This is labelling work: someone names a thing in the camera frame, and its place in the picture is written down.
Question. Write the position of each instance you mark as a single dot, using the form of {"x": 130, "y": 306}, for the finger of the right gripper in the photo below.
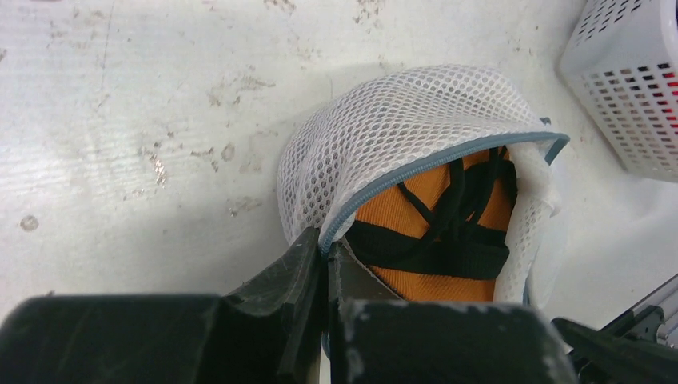
{"x": 628, "y": 351}

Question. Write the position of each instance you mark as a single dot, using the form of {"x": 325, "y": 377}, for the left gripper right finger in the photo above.
{"x": 376, "y": 337}

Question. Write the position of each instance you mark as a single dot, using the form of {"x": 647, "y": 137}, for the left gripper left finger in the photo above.
{"x": 266, "y": 331}

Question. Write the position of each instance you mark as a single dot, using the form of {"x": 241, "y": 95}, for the blue-trim mesh laundry bag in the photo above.
{"x": 437, "y": 178}

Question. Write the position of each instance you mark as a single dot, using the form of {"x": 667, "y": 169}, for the white plastic basket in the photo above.
{"x": 621, "y": 63}

